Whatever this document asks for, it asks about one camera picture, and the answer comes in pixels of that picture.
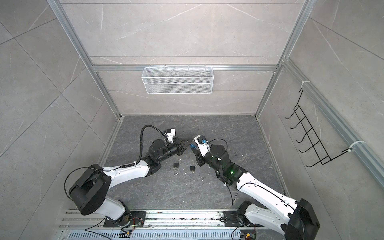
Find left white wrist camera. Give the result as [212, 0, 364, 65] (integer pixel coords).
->
[164, 129, 176, 145]

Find aluminium front rail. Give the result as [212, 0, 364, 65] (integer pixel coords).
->
[58, 209, 286, 240]

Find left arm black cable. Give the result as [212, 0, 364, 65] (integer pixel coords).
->
[136, 124, 164, 164]

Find white wire mesh basket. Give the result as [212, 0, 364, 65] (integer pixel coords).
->
[142, 67, 214, 95]

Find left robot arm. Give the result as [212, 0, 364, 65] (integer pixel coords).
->
[66, 137, 193, 220]

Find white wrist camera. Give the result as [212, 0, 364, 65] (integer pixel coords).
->
[164, 129, 176, 145]
[194, 135, 211, 157]

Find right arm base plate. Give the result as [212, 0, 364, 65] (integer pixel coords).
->
[219, 211, 262, 228]

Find black wire hook rack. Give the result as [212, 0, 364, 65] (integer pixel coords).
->
[284, 89, 353, 168]

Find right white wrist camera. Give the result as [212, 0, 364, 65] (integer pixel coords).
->
[194, 135, 211, 157]

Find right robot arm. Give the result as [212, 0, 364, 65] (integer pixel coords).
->
[191, 143, 321, 240]

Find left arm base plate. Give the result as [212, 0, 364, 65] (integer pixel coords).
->
[103, 211, 147, 228]

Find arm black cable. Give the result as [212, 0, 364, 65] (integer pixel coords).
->
[208, 138, 229, 151]
[136, 124, 164, 164]

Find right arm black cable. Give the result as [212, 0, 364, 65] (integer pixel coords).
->
[208, 138, 229, 151]

